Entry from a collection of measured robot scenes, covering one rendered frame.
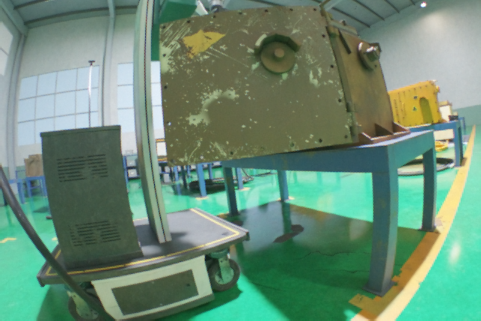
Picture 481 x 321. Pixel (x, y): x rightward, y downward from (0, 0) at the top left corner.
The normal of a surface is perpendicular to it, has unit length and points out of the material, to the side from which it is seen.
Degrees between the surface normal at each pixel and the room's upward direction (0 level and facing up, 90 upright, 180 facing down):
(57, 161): 90
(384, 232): 90
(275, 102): 90
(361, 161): 90
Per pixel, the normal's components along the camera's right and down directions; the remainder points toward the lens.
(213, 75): -0.03, -0.04
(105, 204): 0.54, -0.11
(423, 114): -0.90, 0.11
